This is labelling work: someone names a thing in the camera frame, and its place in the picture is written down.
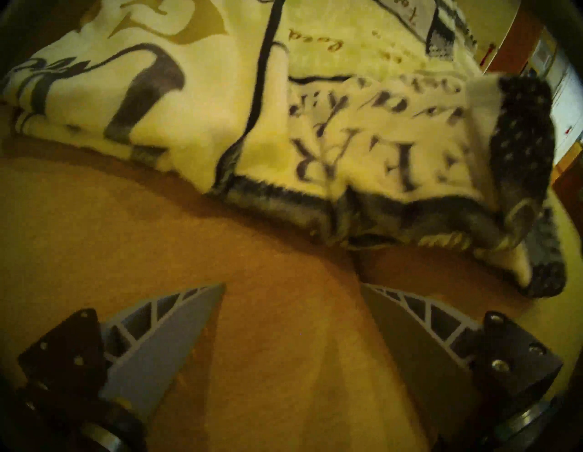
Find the white panel door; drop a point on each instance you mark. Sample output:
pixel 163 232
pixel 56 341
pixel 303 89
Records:
pixel 492 18

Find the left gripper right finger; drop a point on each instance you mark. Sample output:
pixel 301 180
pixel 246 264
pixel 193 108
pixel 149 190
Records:
pixel 432 364

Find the printed scripture fleece blanket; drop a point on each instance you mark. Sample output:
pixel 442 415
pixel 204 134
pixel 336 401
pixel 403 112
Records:
pixel 227 114

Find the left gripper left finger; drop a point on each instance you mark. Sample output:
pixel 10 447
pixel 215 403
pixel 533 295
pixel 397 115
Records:
pixel 145 355

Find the mustard fabric loveseat sofa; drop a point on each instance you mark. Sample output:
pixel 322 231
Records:
pixel 68 205

